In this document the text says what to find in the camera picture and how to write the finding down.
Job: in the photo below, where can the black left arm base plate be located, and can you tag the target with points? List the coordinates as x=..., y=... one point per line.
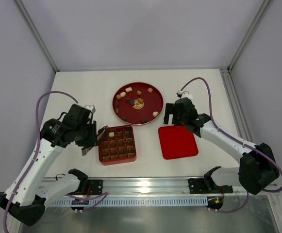
x=89, y=187

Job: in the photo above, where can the white chocolate top left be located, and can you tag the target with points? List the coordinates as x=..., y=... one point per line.
x=129, y=89

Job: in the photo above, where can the aluminium front rail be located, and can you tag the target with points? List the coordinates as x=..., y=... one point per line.
x=140, y=185

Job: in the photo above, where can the square red chocolate box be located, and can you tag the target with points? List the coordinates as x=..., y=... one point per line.
x=118, y=149

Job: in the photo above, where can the round red tray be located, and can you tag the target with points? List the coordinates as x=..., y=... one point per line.
x=152, y=102

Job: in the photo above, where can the square red box lid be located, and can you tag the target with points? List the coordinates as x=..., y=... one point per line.
x=177, y=142

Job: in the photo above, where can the left aluminium frame post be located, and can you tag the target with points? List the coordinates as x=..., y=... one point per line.
x=33, y=29

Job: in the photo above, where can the right side aluminium rail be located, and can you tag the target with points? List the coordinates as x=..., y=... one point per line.
x=238, y=114

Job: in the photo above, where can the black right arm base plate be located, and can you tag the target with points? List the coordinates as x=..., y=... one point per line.
x=204, y=186

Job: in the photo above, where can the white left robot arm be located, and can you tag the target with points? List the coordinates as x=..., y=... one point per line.
x=53, y=139

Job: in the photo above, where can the slotted grey cable duct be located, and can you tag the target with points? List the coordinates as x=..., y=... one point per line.
x=132, y=202

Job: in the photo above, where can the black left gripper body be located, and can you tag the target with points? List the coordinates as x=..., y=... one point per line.
x=92, y=135

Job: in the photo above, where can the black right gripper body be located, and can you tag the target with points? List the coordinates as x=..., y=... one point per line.
x=172, y=110

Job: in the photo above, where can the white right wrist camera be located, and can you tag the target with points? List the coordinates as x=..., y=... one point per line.
x=184, y=94

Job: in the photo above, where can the aluminium rail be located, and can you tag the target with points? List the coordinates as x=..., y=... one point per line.
x=238, y=114
x=140, y=185

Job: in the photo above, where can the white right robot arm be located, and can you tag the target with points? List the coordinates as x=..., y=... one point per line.
x=256, y=164

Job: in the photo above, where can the white heart chocolate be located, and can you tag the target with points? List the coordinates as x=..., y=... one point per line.
x=155, y=113

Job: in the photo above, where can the aluminium frame post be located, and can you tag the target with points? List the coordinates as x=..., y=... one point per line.
x=33, y=29
x=262, y=10

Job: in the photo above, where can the right aluminium frame post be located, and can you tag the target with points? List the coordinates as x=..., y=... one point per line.
x=262, y=10

